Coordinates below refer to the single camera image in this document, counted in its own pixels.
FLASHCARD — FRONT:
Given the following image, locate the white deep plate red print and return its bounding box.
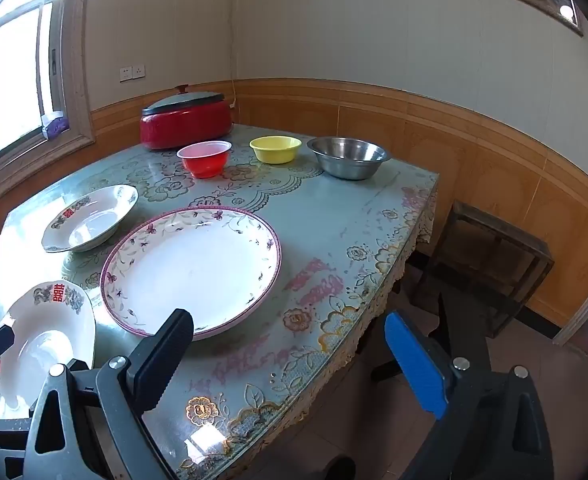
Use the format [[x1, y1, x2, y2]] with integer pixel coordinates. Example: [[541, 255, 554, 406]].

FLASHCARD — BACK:
[[0, 281, 97, 420], [42, 184, 139, 254]]

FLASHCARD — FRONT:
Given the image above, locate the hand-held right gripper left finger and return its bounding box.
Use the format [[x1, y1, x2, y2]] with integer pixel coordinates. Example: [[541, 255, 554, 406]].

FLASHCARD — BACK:
[[22, 308, 195, 480]]

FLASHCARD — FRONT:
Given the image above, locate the yellow plastic bowl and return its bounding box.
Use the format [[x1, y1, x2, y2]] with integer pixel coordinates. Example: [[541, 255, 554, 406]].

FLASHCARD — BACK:
[[249, 136, 303, 164]]

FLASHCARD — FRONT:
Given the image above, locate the red plastic bowl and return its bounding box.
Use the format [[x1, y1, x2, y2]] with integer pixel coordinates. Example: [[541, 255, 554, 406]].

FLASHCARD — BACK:
[[177, 141, 232, 179]]

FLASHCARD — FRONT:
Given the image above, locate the white floral bowl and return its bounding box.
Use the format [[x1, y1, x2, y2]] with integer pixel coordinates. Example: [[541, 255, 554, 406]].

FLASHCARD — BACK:
[[100, 206, 283, 338]]

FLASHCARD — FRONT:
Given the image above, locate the purple cloth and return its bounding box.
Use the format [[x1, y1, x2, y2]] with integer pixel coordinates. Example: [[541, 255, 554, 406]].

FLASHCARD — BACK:
[[41, 110, 69, 139]]

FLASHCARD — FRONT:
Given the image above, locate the red electric pot grey lid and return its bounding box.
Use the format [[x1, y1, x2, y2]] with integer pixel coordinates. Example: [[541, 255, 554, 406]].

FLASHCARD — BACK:
[[140, 84, 233, 150]]

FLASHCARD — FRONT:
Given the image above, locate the window with stone frame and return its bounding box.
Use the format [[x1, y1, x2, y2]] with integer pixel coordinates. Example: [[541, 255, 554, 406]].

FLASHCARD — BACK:
[[0, 0, 97, 211]]

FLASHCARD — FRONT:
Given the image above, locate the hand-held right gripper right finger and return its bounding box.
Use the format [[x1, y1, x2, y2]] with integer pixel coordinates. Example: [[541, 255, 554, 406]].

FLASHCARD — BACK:
[[384, 292, 555, 480]]

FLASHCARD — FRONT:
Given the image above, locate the stainless steel bowl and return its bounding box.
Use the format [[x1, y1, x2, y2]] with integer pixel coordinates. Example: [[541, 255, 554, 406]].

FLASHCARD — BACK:
[[306, 136, 391, 181]]

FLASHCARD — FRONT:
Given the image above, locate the white power cord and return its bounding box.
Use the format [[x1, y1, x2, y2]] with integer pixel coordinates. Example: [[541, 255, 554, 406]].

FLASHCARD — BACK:
[[229, 25, 238, 110]]

